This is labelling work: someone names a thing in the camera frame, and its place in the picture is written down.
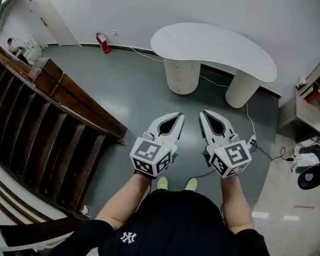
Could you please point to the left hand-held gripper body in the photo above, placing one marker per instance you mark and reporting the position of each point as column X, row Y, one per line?
column 149, row 153

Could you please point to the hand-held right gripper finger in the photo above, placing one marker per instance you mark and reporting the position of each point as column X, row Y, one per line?
column 226, row 124
column 204, row 129

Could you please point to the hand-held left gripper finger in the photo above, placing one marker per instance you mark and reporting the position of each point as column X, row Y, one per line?
column 156, row 125
column 179, row 132

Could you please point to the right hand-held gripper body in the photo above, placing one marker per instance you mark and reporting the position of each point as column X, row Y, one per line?
column 230, row 156

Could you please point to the white curved fluted cabinet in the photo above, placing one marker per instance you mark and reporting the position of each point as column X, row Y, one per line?
column 210, row 44

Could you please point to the person's right forearm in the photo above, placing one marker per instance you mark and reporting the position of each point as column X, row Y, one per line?
column 236, row 204

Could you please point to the person's left forearm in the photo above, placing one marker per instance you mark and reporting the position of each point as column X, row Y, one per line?
column 122, row 204

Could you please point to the white power strip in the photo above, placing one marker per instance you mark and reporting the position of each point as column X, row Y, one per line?
column 252, row 140

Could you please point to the person's left pale shoe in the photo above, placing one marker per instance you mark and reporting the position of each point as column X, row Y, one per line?
column 162, row 183

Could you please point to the person's pale shoe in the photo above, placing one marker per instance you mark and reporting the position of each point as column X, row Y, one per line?
column 162, row 183
column 191, row 184

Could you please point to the person's right pale shoe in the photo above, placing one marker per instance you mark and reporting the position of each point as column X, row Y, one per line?
column 191, row 184

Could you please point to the person's black t-shirt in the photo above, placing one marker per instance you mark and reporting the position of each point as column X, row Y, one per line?
column 170, row 223

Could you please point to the grey shelf unit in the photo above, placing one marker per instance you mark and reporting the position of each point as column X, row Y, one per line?
column 304, row 111

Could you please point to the black chair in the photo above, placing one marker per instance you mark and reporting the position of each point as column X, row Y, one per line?
column 309, row 180

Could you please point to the small white object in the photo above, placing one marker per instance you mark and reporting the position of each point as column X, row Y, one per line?
column 300, row 83

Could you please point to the red floor tape strip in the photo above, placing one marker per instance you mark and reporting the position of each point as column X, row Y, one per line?
column 304, row 207

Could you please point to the red fire extinguisher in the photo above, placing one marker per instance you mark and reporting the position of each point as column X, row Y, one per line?
column 104, row 44

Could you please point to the white door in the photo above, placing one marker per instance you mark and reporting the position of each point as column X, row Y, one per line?
column 50, row 20

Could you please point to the white wall socket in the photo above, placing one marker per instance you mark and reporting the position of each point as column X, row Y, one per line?
column 113, row 32

